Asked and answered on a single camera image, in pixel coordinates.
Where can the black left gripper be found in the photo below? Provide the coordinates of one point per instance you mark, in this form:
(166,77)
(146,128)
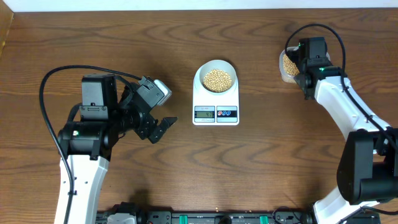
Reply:
(144,127)

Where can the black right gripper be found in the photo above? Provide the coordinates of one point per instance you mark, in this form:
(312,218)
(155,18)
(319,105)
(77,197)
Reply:
(304,91)

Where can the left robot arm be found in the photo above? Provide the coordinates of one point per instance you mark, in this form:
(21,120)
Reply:
(111,106)

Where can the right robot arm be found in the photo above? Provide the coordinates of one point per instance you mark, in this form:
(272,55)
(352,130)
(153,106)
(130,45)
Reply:
(367,172)

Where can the white kitchen scale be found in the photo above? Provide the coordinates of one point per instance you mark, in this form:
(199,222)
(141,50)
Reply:
(215,109)

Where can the soybeans in bowl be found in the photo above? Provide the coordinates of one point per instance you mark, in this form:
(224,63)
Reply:
(217,81)

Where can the grey bowl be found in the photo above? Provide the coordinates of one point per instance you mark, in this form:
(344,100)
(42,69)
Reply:
(220,65)

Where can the clear container of soybeans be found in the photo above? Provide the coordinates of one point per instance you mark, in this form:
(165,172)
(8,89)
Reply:
(289,68)

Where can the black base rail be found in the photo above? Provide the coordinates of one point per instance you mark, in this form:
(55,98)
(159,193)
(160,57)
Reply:
(125,213)

